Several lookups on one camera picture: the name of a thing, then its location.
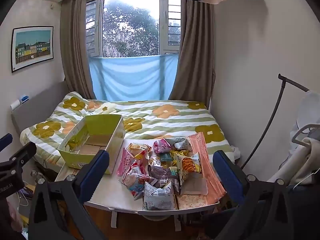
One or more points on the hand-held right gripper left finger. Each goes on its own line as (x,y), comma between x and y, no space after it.
(96,173)

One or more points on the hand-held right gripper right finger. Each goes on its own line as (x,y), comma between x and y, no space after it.
(227,175)

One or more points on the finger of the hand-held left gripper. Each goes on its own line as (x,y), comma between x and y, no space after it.
(23,152)
(6,140)

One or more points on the green cardboard box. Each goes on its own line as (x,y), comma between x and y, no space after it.
(105,125)

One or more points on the pile of snack packets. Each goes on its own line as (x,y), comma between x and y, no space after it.
(160,172)

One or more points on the pink patterned mat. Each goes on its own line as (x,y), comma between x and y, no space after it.
(212,186)

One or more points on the white crumpled cloth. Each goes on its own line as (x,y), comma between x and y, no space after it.
(235,152)

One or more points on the white blue lint roller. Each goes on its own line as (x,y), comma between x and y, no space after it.
(18,103)

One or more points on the grey headboard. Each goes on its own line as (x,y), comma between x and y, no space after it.
(42,105)

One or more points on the white garment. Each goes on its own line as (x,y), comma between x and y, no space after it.
(290,163)

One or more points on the white plastic hanger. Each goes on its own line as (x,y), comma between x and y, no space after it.
(298,133)

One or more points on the floral striped blanket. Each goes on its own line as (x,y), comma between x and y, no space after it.
(162,122)

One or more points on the light blue cloth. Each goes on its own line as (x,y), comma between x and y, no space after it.
(130,77)

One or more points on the black metal stand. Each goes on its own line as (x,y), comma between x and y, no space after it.
(281,83)

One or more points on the framed wall poster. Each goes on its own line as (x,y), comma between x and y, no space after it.
(32,47)

